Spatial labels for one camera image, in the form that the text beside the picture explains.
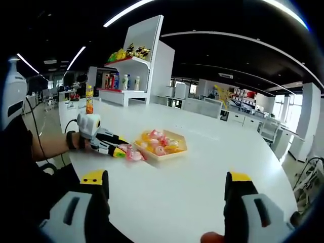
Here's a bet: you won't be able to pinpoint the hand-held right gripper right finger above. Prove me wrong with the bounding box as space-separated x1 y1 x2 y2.
223 171 296 243

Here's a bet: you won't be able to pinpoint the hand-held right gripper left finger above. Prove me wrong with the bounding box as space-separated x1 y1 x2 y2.
39 169 110 243

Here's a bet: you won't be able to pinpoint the pink marshmallow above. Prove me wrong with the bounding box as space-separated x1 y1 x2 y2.
116 143 133 153
125 149 147 163

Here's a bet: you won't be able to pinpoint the pile of marshmallows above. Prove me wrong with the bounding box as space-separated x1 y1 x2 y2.
135 128 184 156

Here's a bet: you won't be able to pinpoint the cream hexagonal bowl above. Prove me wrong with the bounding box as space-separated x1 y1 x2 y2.
133 129 189 163

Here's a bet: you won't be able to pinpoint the person's left hand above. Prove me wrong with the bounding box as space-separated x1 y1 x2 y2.
75 131 94 153

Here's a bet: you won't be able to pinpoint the person's right hand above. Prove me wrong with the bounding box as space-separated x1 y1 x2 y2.
201 231 225 243

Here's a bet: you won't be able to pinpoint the black wristband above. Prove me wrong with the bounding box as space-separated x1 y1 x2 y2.
65 130 78 150

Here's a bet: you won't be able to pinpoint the orange juice bottle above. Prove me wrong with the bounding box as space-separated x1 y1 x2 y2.
85 82 95 115

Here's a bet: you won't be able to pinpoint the red snack packages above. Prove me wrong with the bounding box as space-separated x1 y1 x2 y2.
102 73 114 90

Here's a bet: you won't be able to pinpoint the white table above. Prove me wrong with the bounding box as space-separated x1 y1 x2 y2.
58 97 299 243

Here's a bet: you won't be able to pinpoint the straight ceiling light strip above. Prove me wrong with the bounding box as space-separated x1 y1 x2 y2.
16 53 41 74
66 46 87 71
103 0 154 28

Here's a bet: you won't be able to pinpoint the person in black shirt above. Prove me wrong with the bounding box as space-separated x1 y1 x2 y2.
0 118 84 243

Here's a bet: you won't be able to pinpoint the yellow green snack bag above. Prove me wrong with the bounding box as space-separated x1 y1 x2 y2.
108 48 127 63

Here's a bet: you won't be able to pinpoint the white window side desks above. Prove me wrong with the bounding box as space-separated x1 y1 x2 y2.
258 115 306 163

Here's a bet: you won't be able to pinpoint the white mini fridge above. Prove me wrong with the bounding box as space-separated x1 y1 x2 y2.
174 83 189 99

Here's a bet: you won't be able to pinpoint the white worn device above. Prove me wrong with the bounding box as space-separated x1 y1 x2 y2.
1 57 28 130

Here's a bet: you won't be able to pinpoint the white drawer cabinets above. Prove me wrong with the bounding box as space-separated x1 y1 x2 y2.
227 111 261 130

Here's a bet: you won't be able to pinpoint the black yellow snack bag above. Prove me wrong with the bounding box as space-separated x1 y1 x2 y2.
136 46 152 60
126 42 137 58

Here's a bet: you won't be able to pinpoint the white display shelf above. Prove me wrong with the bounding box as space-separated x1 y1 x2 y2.
96 14 176 106

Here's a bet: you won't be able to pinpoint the row of white red boxes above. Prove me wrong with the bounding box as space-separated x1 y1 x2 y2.
229 87 258 104

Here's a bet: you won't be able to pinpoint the curved ceiling light strip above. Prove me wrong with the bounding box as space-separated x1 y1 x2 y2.
262 0 310 31

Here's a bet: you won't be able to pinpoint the tangle of black cables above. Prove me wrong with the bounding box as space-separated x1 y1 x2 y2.
292 156 324 213

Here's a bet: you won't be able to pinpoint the yellow frame structure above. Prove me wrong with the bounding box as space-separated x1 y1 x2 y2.
212 85 232 111

